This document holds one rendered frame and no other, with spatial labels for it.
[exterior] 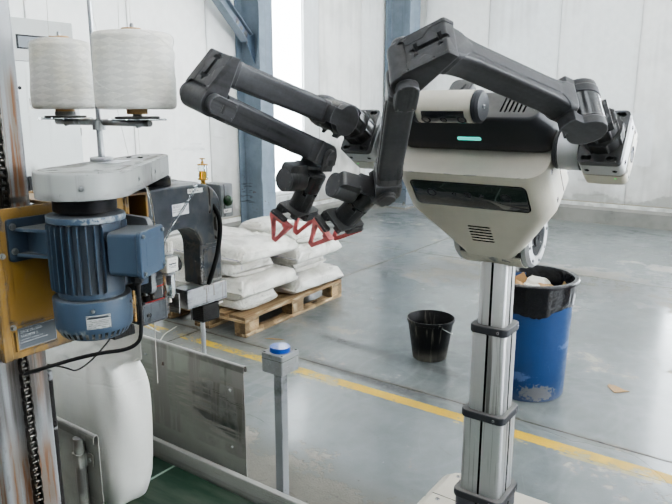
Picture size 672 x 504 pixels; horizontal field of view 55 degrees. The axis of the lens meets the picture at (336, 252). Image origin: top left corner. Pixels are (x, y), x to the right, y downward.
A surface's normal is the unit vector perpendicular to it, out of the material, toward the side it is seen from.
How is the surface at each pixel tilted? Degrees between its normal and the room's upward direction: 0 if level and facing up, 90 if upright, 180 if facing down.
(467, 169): 40
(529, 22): 90
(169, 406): 90
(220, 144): 90
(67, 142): 90
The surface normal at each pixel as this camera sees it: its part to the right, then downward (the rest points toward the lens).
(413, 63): -0.58, -0.31
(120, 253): -0.20, 0.22
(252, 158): -0.58, 0.18
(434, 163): -0.37, -0.63
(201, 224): 0.82, 0.13
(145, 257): 0.98, 0.04
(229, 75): 0.69, 0.41
